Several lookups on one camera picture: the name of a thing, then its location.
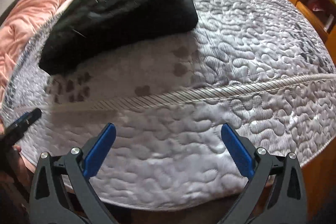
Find black pants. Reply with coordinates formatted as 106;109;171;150
39;0;198;75

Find person's left hand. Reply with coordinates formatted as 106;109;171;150
0;113;31;188

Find pink blanket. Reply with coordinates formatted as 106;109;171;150
0;0;158;104

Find grey quilted mattress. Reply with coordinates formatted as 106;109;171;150
1;0;335;211

